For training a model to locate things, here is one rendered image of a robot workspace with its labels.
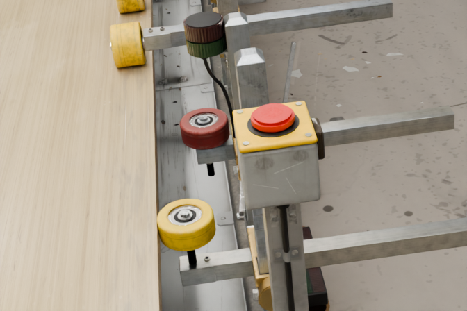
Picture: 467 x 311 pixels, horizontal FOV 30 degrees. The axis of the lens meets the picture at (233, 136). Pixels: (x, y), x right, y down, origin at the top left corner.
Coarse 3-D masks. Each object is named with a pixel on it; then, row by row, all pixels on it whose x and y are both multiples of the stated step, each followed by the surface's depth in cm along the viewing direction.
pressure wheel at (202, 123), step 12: (204, 108) 146; (192, 120) 143; (204, 120) 142; (216, 120) 143; (228, 120) 143; (192, 132) 140; (204, 132) 140; (216, 132) 140; (228, 132) 143; (192, 144) 141; (204, 144) 141; (216, 144) 141
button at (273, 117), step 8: (272, 104) 80; (280, 104) 80; (256, 112) 79; (264, 112) 79; (272, 112) 79; (280, 112) 79; (288, 112) 79; (256, 120) 78; (264, 120) 78; (272, 120) 78; (280, 120) 78; (288, 120) 78; (256, 128) 78; (264, 128) 78; (272, 128) 78; (280, 128) 78
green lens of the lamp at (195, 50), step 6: (186, 42) 130; (216, 42) 128; (222, 42) 129; (192, 48) 129; (198, 48) 128; (204, 48) 128; (210, 48) 128; (216, 48) 129; (222, 48) 130; (192, 54) 130; (198, 54) 129; (204, 54) 129; (210, 54) 129; (216, 54) 129
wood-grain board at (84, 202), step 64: (0, 0) 198; (64, 0) 194; (0, 64) 170; (64, 64) 167; (0, 128) 148; (64, 128) 146; (128, 128) 144; (0, 192) 132; (64, 192) 130; (128, 192) 129; (0, 256) 119; (64, 256) 117; (128, 256) 116
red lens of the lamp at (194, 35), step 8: (184, 24) 129; (216, 24) 127; (192, 32) 127; (200, 32) 127; (208, 32) 127; (216, 32) 128; (224, 32) 130; (192, 40) 128; (200, 40) 128; (208, 40) 128
